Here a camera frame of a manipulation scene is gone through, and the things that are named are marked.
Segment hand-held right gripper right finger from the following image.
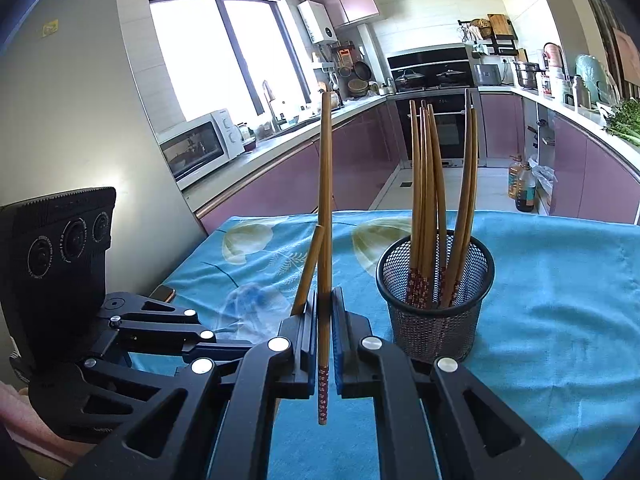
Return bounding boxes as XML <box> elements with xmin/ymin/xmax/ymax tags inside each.
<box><xmin>331</xmin><ymin>286</ymin><xmax>583</xmax><ymax>480</ymax></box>

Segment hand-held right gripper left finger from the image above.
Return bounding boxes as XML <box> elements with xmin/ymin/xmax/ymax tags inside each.
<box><xmin>65</xmin><ymin>287</ymin><xmax>319</xmax><ymax>480</ymax></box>

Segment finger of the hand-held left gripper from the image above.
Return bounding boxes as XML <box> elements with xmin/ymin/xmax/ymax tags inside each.
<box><xmin>81</xmin><ymin>357</ymin><xmax>169</xmax><ymax>428</ymax></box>
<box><xmin>97</xmin><ymin>292</ymin><xmax>254</xmax><ymax>362</ymax></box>

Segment bamboo chopstick red patterned end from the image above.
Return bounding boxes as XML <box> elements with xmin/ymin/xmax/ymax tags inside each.
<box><xmin>289</xmin><ymin>225</ymin><xmax>326</xmax><ymax>317</ymax></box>
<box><xmin>316</xmin><ymin>91</ymin><xmax>333</xmax><ymax>426</ymax></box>

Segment black mesh pen holder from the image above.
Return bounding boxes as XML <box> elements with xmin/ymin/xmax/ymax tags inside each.
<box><xmin>376</xmin><ymin>230</ymin><xmax>496</xmax><ymax>365</ymax></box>

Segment bunch of bamboo chopsticks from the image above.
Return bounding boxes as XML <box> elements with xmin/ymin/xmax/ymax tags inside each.
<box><xmin>406</xmin><ymin>87</ymin><xmax>480</xmax><ymax>311</ymax></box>

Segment person's left forearm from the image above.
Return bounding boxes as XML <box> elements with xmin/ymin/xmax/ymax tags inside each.
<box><xmin>0</xmin><ymin>380</ymin><xmax>106</xmax><ymax>461</ymax></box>

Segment long pink base cabinet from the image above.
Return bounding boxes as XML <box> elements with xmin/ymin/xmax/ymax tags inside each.
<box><xmin>177</xmin><ymin>95</ymin><xmax>403</xmax><ymax>233</ymax></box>

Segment grey refrigerator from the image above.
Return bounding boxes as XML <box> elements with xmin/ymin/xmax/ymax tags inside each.
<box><xmin>0</xmin><ymin>0</ymin><xmax>210</xmax><ymax>301</ymax></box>

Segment white microwave oven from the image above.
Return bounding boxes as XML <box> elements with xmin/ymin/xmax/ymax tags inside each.
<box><xmin>158</xmin><ymin>109</ymin><xmax>246</xmax><ymax>183</ymax></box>

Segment blue floral tablecloth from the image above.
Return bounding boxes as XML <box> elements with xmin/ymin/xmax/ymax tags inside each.
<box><xmin>127</xmin><ymin>210</ymin><xmax>640</xmax><ymax>480</ymax></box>

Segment white casserole pot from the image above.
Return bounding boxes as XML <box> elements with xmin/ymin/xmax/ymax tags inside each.
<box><xmin>312</xmin><ymin>87</ymin><xmax>347</xmax><ymax>110</ymax></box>

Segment yellow cooking oil bottle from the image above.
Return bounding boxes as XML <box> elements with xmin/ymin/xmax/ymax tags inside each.
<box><xmin>507</xmin><ymin>155</ymin><xmax>526</xmax><ymax>201</ymax></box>

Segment black built-in oven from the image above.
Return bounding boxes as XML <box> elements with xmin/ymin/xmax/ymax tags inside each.
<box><xmin>392</xmin><ymin>91</ymin><xmax>481</xmax><ymax>168</ymax></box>

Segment dark cooking oil bottle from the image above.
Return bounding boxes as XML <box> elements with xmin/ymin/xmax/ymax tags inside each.
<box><xmin>515</xmin><ymin>160</ymin><xmax>537</xmax><ymax>212</ymax></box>

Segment steel kitchen faucet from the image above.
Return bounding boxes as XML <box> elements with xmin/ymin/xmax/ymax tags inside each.
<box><xmin>261</xmin><ymin>80</ymin><xmax>282</xmax><ymax>133</ymax></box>

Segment kitchen window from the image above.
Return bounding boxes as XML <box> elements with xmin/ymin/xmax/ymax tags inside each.
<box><xmin>147</xmin><ymin>0</ymin><xmax>316</xmax><ymax>136</ymax></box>

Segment clear plastic bag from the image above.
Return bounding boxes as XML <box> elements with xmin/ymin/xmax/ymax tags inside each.
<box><xmin>530</xmin><ymin>157</ymin><xmax>557</xmax><ymax>196</ymax></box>

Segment black integrated stove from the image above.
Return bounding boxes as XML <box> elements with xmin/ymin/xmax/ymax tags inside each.
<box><xmin>386</xmin><ymin>45</ymin><xmax>475</xmax><ymax>92</ymax></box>

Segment pink base cabinet white side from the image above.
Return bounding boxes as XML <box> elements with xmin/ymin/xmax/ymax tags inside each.
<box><xmin>477</xmin><ymin>85</ymin><xmax>640</xmax><ymax>226</ymax></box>

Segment silver countertop appliance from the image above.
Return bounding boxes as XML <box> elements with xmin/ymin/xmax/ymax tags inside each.
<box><xmin>472</xmin><ymin>63</ymin><xmax>502</xmax><ymax>87</ymax></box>

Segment white gas water heater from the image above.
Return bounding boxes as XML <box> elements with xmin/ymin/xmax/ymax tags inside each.
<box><xmin>297</xmin><ymin>0</ymin><xmax>337</xmax><ymax>45</ymax></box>

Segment steel stockpot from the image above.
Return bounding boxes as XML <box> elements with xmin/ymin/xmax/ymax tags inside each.
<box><xmin>514</xmin><ymin>60</ymin><xmax>543</xmax><ymax>90</ymax></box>

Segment wooden cutting board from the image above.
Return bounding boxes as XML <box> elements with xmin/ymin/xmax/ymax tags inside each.
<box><xmin>487</xmin><ymin>12</ymin><xmax>517</xmax><ymax>41</ymax></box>

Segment pink kettle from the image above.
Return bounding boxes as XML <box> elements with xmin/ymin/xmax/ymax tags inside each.
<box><xmin>542</xmin><ymin>42</ymin><xmax>567</xmax><ymax>81</ymax></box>

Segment green leafy vegetables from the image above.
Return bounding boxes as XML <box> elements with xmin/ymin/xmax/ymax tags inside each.
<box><xmin>602</xmin><ymin>97</ymin><xmax>640</xmax><ymax>148</ymax></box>

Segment teal covered appliance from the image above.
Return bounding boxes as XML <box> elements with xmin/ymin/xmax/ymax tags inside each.
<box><xmin>575</xmin><ymin>54</ymin><xmax>616</xmax><ymax>106</ymax></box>

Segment black wall rack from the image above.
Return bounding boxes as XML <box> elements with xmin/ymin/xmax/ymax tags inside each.
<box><xmin>457</xmin><ymin>12</ymin><xmax>518</xmax><ymax>58</ymax></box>

